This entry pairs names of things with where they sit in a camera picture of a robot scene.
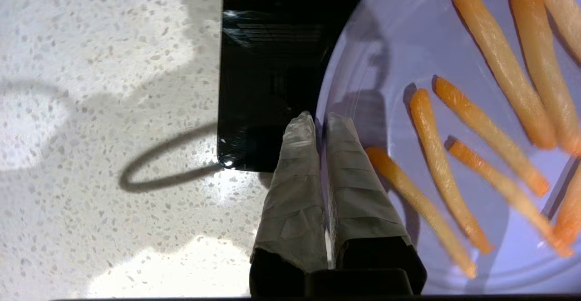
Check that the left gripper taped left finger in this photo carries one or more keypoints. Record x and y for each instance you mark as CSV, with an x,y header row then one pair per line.
x,y
295,201

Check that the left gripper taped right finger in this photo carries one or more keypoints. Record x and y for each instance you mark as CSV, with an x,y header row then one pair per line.
x,y
358,201

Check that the lilac round plate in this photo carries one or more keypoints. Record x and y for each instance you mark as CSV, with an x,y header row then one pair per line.
x,y
399,42

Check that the black induction cooktop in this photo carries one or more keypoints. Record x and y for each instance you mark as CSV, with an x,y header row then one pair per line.
x,y
272,65

